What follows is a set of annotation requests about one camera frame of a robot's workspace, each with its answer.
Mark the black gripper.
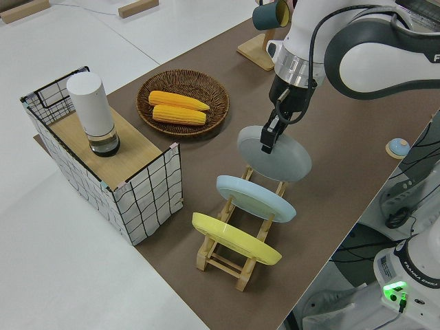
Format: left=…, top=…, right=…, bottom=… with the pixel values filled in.
left=259, top=108, right=292, bottom=155

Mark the gray plate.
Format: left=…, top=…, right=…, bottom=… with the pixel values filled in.
left=237, top=125, right=313, bottom=182

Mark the light blue plate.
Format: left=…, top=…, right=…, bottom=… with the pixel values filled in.
left=215, top=175, right=297, bottom=224

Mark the yellow plate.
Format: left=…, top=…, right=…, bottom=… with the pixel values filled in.
left=191, top=212, right=283, bottom=266

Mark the low wooden plate rack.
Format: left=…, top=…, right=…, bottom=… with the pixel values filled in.
left=195, top=164, right=289, bottom=292

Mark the round brown wicker basket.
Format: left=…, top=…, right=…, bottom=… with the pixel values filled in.
left=136, top=69, right=230, bottom=138

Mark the wooden mug tree stand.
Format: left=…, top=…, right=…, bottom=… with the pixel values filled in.
left=236, top=0, right=286, bottom=72

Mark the yellow corn cob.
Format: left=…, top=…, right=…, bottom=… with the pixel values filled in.
left=148, top=90, right=211, bottom=112
left=151, top=104, right=208, bottom=126

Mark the dark teal mug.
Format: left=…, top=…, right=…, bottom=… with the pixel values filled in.
left=252, top=0, right=293, bottom=32

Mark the wooden board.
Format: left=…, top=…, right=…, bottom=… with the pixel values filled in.
left=49, top=109, right=162, bottom=182

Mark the white cylindrical bottle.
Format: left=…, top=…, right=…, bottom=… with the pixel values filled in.
left=66, top=71, right=122, bottom=158

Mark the wooden block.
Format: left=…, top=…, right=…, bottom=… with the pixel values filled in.
left=0, top=0, right=52, bottom=24
left=118, top=0, right=160, bottom=19

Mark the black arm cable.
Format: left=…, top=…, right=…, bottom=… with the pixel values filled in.
left=273, top=2, right=413, bottom=127

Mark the black wire lined basket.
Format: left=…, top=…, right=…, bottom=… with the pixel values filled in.
left=19, top=65, right=183, bottom=247

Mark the black cable coil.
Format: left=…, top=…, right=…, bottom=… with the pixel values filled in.
left=384, top=206, right=414, bottom=230

